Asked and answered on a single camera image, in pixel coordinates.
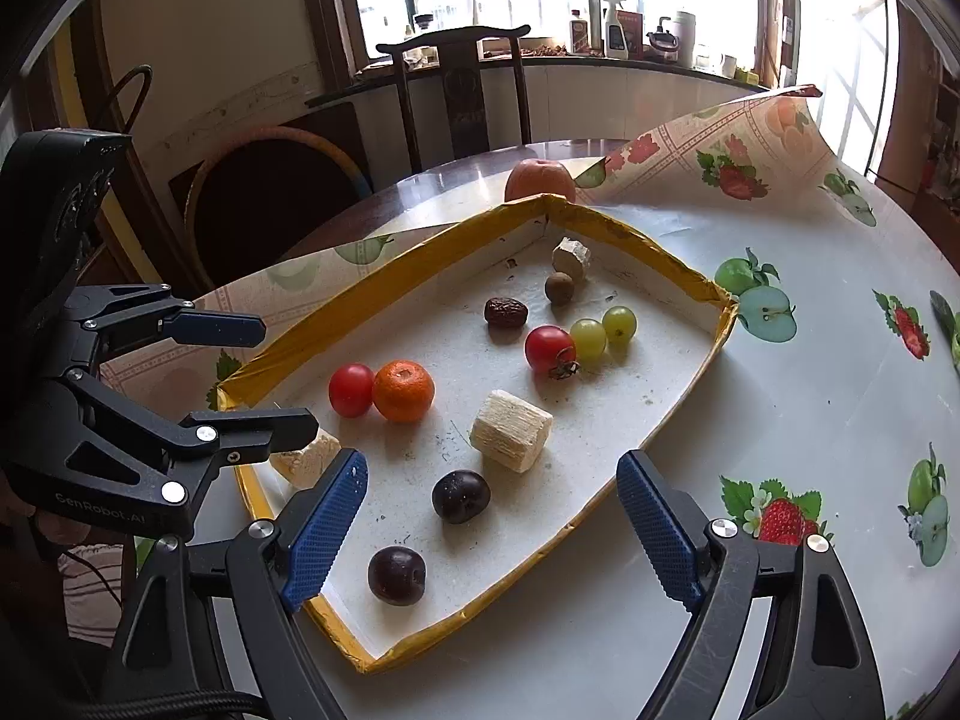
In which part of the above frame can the stemless cherry tomato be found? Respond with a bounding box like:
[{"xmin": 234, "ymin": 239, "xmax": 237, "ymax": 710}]
[{"xmin": 328, "ymin": 364, "xmax": 376, "ymax": 419}]

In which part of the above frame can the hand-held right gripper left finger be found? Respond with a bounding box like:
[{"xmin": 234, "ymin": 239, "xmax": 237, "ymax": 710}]
[{"xmin": 97, "ymin": 448, "xmax": 370, "ymax": 720}]

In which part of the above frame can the tangerine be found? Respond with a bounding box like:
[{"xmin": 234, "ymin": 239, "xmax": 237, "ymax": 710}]
[{"xmin": 372, "ymin": 360, "xmax": 437, "ymax": 423}]

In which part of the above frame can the dark purple plum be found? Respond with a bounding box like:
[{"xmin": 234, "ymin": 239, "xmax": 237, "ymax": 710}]
[
  {"xmin": 367, "ymin": 546, "xmax": 427, "ymax": 606},
  {"xmin": 431, "ymin": 469, "xmax": 492, "ymax": 525}
]

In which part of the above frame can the white thermos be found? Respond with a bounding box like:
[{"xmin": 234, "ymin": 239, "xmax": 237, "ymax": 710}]
[{"xmin": 670, "ymin": 11, "xmax": 698, "ymax": 70}]

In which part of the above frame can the green grape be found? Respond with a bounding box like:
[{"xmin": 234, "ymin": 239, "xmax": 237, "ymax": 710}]
[
  {"xmin": 602, "ymin": 305, "xmax": 638, "ymax": 344},
  {"xmin": 570, "ymin": 319, "xmax": 608, "ymax": 359}
]

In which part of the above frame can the black braided cable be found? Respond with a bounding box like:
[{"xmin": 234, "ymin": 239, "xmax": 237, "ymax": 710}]
[{"xmin": 90, "ymin": 690, "xmax": 263, "ymax": 720}]

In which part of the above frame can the pale sugarcane chunk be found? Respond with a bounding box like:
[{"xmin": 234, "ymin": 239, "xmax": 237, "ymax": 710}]
[{"xmin": 268, "ymin": 427, "xmax": 342, "ymax": 488}]

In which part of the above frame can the white spray bottle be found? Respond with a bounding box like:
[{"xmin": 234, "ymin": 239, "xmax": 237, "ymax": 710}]
[{"xmin": 604, "ymin": 0, "xmax": 629, "ymax": 59}]

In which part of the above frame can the large peeled sugarcane piece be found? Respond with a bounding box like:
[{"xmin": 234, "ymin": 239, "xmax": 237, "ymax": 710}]
[{"xmin": 469, "ymin": 390, "xmax": 554, "ymax": 474}]

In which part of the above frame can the red apple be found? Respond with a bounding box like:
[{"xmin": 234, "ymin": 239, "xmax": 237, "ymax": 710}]
[{"xmin": 504, "ymin": 159, "xmax": 577, "ymax": 205}]

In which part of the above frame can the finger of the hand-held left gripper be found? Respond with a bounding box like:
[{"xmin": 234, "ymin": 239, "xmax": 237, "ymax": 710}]
[
  {"xmin": 64, "ymin": 283, "xmax": 267, "ymax": 350},
  {"xmin": 45, "ymin": 371, "xmax": 320, "ymax": 467}
]

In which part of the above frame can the dried red date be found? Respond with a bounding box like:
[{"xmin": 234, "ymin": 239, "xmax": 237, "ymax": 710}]
[{"xmin": 484, "ymin": 298, "xmax": 530, "ymax": 331}]

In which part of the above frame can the hula hoop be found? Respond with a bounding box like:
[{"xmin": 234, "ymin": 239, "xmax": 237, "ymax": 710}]
[{"xmin": 184, "ymin": 126, "xmax": 372, "ymax": 293}]

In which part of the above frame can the cherry tomato with stem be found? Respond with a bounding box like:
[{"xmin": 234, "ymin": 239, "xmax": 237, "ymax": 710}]
[{"xmin": 523, "ymin": 325, "xmax": 580, "ymax": 380}]

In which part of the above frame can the dark electric cooker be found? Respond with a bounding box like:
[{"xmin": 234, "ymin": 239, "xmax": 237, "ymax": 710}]
[{"xmin": 646, "ymin": 15, "xmax": 680, "ymax": 65}]

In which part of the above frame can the bok choy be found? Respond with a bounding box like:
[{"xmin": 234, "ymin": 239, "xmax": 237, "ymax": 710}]
[{"xmin": 930, "ymin": 289, "xmax": 960, "ymax": 372}]

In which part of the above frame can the white foam tray yellow taped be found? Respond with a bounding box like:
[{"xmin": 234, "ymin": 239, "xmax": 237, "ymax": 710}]
[{"xmin": 217, "ymin": 193, "xmax": 740, "ymax": 674}]

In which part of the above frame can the small peeled sugarcane piece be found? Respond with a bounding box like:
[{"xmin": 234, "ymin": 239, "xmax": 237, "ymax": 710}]
[{"xmin": 551, "ymin": 236, "xmax": 593, "ymax": 282}]

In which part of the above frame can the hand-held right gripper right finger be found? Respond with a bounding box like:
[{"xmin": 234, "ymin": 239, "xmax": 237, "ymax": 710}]
[{"xmin": 616, "ymin": 450, "xmax": 886, "ymax": 720}]

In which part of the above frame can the dark wooden chair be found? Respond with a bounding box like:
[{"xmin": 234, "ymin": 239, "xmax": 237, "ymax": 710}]
[{"xmin": 375, "ymin": 25, "xmax": 535, "ymax": 173}]

